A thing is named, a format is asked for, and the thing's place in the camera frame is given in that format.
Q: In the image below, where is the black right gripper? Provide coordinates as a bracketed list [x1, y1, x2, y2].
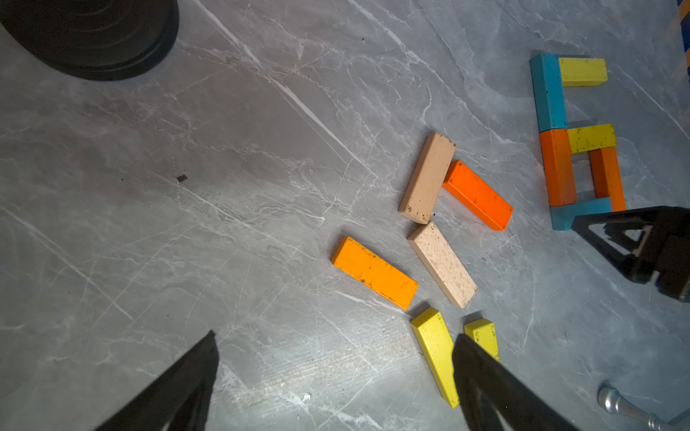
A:
[572, 207, 689, 302]

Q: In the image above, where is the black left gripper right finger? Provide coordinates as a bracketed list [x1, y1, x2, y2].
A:
[452, 334, 576, 430]

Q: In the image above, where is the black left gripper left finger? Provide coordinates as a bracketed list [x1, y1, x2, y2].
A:
[97, 330, 219, 430]

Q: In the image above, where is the orange block bottom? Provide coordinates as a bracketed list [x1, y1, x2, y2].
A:
[589, 147, 627, 212]

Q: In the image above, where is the yellow block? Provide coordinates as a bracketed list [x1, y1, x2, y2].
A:
[567, 124, 616, 154]
[464, 318, 501, 362]
[411, 307, 460, 409]
[559, 57, 608, 87]

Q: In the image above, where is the long orange block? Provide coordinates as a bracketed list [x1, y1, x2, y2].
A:
[443, 160, 513, 231]

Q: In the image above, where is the beige wooden block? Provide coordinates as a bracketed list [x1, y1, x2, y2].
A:
[399, 132, 456, 224]
[408, 221, 478, 308]

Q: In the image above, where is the silver chess piece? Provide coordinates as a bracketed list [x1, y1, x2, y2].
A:
[597, 384, 689, 431]

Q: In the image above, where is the black microphone on stand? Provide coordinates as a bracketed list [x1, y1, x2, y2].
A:
[1, 1, 180, 81]

